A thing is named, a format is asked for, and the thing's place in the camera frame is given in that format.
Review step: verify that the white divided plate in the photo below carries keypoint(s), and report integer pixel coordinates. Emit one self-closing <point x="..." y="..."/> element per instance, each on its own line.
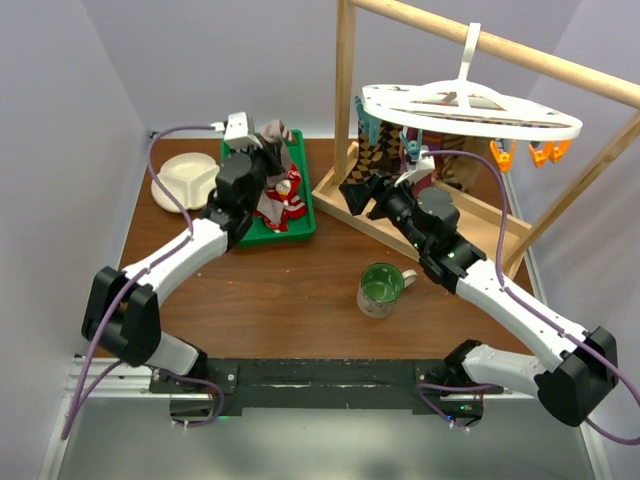
<point x="189" y="177"/>

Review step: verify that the green plastic bin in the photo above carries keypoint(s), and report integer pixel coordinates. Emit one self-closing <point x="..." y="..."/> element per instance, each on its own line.
<point x="300" y="225"/>

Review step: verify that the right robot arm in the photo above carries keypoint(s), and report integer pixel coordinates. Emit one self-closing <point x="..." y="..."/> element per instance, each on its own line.
<point x="568" y="368"/>

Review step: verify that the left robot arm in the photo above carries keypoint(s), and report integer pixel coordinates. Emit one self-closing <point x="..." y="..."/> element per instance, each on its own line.
<point x="122" y="314"/>

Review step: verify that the orange clothes peg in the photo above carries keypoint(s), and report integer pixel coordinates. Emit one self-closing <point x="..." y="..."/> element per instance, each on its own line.
<point x="540" y="153"/>
<point x="557" y="150"/>
<point x="503" y="152"/>

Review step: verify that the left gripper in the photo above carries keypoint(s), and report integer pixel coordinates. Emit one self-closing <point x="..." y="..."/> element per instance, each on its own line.
<point x="275" y="167"/>

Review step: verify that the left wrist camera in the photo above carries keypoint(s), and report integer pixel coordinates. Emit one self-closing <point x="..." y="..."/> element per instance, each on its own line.
<point x="239" y="133"/>

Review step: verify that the aluminium frame rail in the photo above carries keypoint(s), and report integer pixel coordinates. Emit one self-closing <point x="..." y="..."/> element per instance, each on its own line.
<point x="123" y="431"/>

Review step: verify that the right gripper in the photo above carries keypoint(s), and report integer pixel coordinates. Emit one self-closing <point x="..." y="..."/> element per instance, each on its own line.
<point x="357" y="195"/>

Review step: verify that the white round clip hanger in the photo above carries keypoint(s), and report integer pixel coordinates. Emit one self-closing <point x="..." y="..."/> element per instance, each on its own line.
<point x="459" y="106"/>

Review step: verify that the maroon sock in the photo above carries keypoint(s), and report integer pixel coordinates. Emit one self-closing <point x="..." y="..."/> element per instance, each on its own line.
<point x="433" y="141"/>

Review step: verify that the green enamel mug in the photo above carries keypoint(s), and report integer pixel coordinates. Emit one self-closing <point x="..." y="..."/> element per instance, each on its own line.
<point x="381" y="285"/>

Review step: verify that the wooden rack base tray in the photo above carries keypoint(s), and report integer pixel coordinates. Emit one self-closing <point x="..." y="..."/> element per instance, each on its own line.
<point x="479" y="222"/>

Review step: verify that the wooden rack frame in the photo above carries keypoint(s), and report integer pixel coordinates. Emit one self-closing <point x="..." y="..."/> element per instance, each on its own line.
<point x="571" y="73"/>

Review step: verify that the argyle brown sock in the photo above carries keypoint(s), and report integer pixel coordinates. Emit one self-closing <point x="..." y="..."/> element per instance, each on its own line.
<point x="383" y="156"/>

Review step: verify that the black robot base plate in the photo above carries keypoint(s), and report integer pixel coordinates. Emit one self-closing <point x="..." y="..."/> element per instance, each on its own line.
<point x="361" y="384"/>

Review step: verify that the red white patterned sock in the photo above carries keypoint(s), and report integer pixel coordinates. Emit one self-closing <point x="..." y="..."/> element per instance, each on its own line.
<point x="287" y="192"/>

